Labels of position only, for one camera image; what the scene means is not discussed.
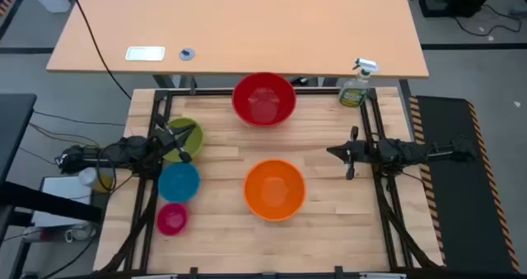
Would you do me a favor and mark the black hazard-striped floor mat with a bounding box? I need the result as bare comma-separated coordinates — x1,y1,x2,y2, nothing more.
408,95,522,274

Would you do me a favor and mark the white rectangular desk plate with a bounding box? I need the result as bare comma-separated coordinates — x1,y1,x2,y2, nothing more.
124,45,166,63

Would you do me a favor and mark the small pink plastic bowl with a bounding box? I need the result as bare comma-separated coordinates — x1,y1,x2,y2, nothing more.
156,202,190,237

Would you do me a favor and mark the white power strip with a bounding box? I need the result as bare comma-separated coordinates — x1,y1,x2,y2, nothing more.
21,223,100,244

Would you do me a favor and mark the black side table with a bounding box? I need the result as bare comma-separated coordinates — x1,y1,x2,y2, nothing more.
0,92,104,279

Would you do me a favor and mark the clear spray bottle green label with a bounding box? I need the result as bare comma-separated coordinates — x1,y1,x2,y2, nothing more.
338,58,380,109

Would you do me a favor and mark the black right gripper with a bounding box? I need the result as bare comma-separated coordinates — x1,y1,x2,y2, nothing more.
325,125,378,181

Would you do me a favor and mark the black floor cable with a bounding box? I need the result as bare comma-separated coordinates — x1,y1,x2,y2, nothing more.
450,2,523,38

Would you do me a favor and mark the green plastic bowl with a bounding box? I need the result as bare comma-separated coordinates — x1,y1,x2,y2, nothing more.
161,117,205,164

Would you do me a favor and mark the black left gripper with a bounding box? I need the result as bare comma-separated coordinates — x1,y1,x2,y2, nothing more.
153,114,198,164

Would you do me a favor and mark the long black cable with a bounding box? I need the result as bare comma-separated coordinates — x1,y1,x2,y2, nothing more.
68,0,133,100

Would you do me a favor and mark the black aluminium frame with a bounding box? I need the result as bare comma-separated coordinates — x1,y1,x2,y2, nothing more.
97,86,445,279

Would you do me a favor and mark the thin black cable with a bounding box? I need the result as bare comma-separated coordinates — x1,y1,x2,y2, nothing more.
32,110,126,128

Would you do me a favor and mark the yellow container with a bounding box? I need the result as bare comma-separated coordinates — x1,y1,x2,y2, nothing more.
93,172,114,193

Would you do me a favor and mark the light wood desk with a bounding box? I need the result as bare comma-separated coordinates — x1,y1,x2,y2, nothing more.
45,0,430,90

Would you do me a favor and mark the large red plastic bowl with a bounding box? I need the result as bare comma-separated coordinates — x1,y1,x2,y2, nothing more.
231,72,297,128

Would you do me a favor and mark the blue plastic bowl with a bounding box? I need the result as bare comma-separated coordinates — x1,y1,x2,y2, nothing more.
157,161,202,204

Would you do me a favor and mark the orange plastic bowl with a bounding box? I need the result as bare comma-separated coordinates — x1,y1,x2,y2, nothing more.
242,159,307,223

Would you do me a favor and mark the white box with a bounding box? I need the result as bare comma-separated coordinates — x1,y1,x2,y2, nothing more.
30,174,103,230

